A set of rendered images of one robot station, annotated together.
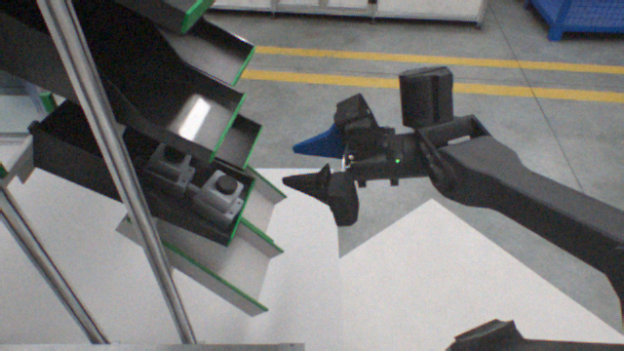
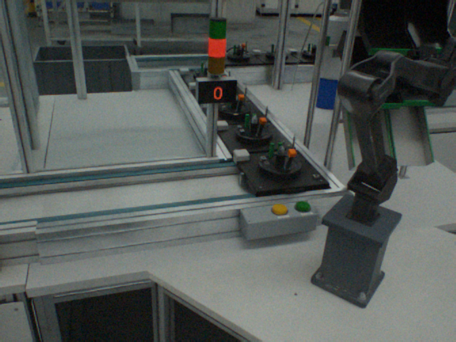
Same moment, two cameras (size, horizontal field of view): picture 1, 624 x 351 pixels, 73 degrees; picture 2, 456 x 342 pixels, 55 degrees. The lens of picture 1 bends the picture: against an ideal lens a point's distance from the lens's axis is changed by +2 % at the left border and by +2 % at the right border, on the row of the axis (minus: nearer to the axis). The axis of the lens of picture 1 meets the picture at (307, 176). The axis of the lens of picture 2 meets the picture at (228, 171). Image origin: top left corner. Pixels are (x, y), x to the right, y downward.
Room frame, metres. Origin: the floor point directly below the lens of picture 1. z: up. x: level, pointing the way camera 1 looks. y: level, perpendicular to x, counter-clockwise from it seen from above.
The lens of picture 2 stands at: (-0.36, -0.95, 1.64)
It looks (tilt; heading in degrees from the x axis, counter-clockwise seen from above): 29 degrees down; 72
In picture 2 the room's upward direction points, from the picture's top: 3 degrees clockwise
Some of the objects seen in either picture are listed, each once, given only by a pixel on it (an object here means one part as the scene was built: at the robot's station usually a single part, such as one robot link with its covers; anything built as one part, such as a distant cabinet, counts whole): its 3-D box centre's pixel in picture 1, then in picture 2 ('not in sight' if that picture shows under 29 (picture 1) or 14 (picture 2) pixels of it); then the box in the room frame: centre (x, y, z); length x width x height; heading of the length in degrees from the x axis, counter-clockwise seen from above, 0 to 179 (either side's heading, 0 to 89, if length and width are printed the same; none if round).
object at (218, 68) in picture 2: not in sight; (216, 63); (-0.01, 0.30, 1.28); 0.05 x 0.05 x 0.05
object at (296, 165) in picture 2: not in sight; (279, 165); (0.18, 0.18, 0.98); 0.14 x 0.14 x 0.02
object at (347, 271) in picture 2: not in sight; (354, 249); (0.22, -0.23, 0.96); 0.15 x 0.15 x 0.20; 37
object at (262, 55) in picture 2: not in sight; (277, 50); (0.71, 1.52, 1.01); 0.24 x 0.24 x 0.13; 0
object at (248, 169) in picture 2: not in sight; (279, 171); (0.18, 0.18, 0.96); 0.24 x 0.24 x 0.02; 0
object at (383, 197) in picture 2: not in sight; (370, 182); (0.22, -0.22, 1.15); 0.09 x 0.07 x 0.06; 113
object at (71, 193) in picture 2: not in sight; (186, 190); (-0.12, 0.21, 0.91); 0.84 x 0.28 x 0.10; 0
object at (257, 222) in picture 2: not in sight; (278, 219); (0.10, -0.03, 0.93); 0.21 x 0.07 x 0.06; 0
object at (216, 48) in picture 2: not in sight; (216, 47); (-0.01, 0.30, 1.33); 0.05 x 0.05 x 0.05
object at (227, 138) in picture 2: not in sight; (254, 125); (0.18, 0.44, 1.01); 0.24 x 0.24 x 0.13; 0
